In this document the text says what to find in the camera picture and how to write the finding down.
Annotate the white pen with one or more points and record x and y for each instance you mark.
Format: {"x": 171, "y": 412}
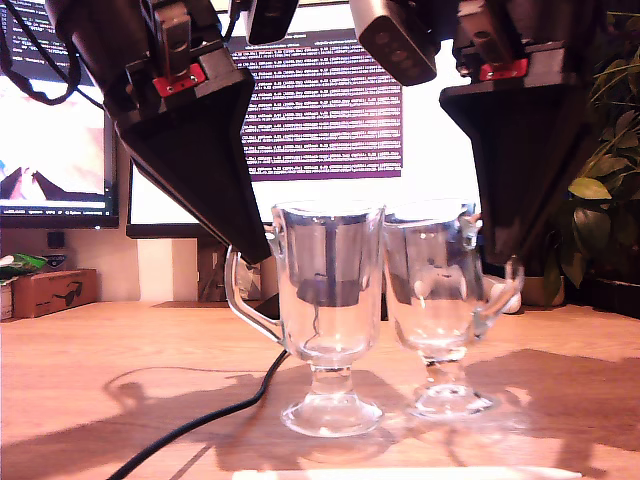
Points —
{"x": 400, "y": 474}

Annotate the green leafy plant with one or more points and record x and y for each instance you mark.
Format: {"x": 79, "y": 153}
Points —
{"x": 590, "y": 187}

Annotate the small footed glass cup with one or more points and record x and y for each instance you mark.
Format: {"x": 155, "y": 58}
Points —
{"x": 330, "y": 310}
{"x": 440, "y": 320}

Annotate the brown flat board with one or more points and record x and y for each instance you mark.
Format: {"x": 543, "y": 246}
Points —
{"x": 190, "y": 303}

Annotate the grey patterned card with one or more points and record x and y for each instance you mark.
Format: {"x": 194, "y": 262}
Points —
{"x": 212, "y": 280}

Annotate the small printed carton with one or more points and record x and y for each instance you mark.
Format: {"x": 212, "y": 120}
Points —
{"x": 5, "y": 301}

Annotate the white game controller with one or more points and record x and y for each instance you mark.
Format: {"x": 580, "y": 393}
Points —
{"x": 497, "y": 293}

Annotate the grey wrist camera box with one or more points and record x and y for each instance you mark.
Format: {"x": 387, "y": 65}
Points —
{"x": 272, "y": 20}
{"x": 395, "y": 45}

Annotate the black Huawei monitor with stand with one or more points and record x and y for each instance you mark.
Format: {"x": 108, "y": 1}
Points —
{"x": 325, "y": 125}

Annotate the black computer monitor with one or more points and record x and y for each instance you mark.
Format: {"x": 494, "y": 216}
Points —
{"x": 50, "y": 150}

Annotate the green white crumpled packet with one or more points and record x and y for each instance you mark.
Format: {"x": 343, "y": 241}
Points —
{"x": 25, "y": 261}

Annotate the brown cardboard box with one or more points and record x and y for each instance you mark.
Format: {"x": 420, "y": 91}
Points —
{"x": 55, "y": 295}

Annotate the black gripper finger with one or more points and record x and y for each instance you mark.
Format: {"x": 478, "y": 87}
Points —
{"x": 525, "y": 160}
{"x": 200, "y": 160}

